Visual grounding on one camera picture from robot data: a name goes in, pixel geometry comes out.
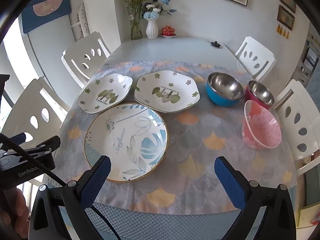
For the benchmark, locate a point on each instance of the glass vase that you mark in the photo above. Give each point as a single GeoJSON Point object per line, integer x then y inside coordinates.
{"type": "Point", "coordinates": [136, 30]}

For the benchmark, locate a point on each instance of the magenta steel bowl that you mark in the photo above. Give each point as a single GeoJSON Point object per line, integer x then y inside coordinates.
{"type": "Point", "coordinates": [261, 92]}

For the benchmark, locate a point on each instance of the blue steel bowl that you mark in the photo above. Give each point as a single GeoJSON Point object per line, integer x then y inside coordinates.
{"type": "Point", "coordinates": [225, 85]}

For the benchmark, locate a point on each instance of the white ribbed vase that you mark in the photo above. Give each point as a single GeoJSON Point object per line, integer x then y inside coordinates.
{"type": "Point", "coordinates": [151, 30]}

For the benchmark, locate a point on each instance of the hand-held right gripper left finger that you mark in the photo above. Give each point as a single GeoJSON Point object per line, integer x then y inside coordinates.
{"type": "Point", "coordinates": [96, 180]}

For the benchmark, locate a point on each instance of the yellow hanging tassels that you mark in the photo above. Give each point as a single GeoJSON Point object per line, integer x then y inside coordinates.
{"type": "Point", "coordinates": [282, 31]}

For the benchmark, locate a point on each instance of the pink ceramic bowl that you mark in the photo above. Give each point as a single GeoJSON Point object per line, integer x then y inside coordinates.
{"type": "Point", "coordinates": [262, 127]}

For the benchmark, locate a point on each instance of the white corner shelf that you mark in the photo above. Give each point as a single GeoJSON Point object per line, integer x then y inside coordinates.
{"type": "Point", "coordinates": [81, 22]}

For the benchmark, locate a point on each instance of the blue artificial flowers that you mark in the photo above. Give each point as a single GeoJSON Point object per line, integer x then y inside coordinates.
{"type": "Point", "coordinates": [152, 13]}

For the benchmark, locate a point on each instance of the white refrigerator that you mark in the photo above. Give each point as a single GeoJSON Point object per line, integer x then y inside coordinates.
{"type": "Point", "coordinates": [50, 50]}

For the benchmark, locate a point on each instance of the blue cloth cover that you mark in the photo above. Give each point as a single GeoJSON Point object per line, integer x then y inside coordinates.
{"type": "Point", "coordinates": [45, 7]}

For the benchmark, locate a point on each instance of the person's left hand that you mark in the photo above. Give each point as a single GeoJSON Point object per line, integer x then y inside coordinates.
{"type": "Point", "coordinates": [15, 205]}

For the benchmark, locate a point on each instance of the red lidded teacup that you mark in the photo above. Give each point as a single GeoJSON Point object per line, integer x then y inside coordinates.
{"type": "Point", "coordinates": [168, 31]}

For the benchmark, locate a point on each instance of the round plate with blue leaves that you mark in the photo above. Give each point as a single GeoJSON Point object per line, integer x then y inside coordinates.
{"type": "Point", "coordinates": [125, 135]}

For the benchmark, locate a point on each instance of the small black knob lid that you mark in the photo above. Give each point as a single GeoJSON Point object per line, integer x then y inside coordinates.
{"type": "Point", "coordinates": [215, 44]}

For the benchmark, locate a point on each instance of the hexagonal plate with leaf print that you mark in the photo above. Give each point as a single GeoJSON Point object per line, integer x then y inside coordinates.
{"type": "Point", "coordinates": [172, 87]}

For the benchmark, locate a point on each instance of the small framed picture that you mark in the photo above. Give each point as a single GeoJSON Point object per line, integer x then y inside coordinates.
{"type": "Point", "coordinates": [285, 17]}
{"type": "Point", "coordinates": [287, 1]}

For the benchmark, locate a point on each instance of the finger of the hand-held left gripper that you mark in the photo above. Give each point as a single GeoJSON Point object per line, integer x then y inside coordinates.
{"type": "Point", "coordinates": [20, 137]}
{"type": "Point", "coordinates": [50, 142]}

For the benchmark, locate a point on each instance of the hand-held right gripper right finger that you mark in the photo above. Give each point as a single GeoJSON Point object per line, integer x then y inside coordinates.
{"type": "Point", "coordinates": [230, 180]}

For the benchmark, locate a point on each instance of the grey fan-patterned tablecloth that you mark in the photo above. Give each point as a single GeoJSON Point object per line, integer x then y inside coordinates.
{"type": "Point", "coordinates": [195, 135]}

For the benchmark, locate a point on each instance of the television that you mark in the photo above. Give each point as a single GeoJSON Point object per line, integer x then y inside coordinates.
{"type": "Point", "coordinates": [311, 57]}

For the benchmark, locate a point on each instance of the white chair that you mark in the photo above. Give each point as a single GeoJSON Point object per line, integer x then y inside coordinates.
{"type": "Point", "coordinates": [300, 100]}
{"type": "Point", "coordinates": [80, 52]}
{"type": "Point", "coordinates": [260, 50]}
{"type": "Point", "coordinates": [35, 105]}

